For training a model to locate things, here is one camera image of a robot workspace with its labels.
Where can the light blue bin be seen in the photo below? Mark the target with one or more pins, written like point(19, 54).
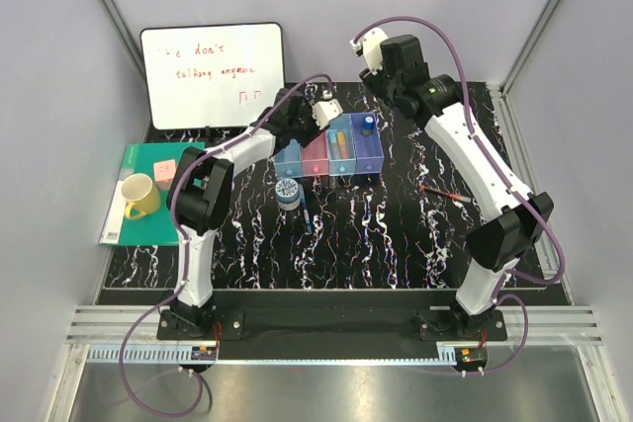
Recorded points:
point(288, 161)

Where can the yellow cream mug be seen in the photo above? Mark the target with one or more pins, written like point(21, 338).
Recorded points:
point(141, 195)

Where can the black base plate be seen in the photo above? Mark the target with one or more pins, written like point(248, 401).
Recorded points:
point(329, 326)

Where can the purple bin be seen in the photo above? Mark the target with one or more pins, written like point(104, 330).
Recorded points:
point(369, 150)

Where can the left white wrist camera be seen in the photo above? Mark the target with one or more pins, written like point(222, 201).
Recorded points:
point(326, 110)

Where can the red pencil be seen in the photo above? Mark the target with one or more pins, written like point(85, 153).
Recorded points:
point(448, 195)

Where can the teal blue bin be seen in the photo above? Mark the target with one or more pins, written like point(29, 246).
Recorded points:
point(342, 167)

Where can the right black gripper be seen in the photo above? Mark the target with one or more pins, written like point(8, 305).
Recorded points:
point(374, 82)

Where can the black marbled table mat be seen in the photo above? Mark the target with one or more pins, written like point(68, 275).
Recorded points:
point(369, 231)

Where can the blue white marker pen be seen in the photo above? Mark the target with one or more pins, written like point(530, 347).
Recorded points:
point(333, 146)

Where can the thin blue pen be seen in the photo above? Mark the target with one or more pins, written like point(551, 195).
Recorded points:
point(307, 215)

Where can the white dry-erase board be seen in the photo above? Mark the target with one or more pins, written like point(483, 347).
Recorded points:
point(212, 76)

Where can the orange highlighter pen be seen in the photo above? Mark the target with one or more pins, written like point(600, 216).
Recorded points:
point(342, 144)

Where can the pink bin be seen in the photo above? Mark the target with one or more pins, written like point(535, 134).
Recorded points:
point(315, 157)

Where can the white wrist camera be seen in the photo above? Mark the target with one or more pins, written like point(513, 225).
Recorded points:
point(369, 47)
point(326, 110)

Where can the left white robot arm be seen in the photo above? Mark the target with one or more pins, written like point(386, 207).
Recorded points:
point(200, 194)

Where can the grey blue glue stick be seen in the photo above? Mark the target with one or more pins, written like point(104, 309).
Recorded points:
point(368, 126)

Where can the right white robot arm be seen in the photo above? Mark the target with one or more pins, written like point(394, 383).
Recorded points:
point(513, 215)

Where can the pink eraser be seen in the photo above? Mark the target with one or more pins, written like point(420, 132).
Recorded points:
point(164, 172)

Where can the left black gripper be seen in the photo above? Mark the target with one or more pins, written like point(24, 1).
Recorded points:
point(307, 111)

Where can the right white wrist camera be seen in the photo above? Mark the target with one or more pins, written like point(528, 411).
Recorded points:
point(369, 47)

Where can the green notebook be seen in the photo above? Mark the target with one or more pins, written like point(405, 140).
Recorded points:
point(156, 229)

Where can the blue white tape roll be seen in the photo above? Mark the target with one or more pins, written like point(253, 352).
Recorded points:
point(287, 194)

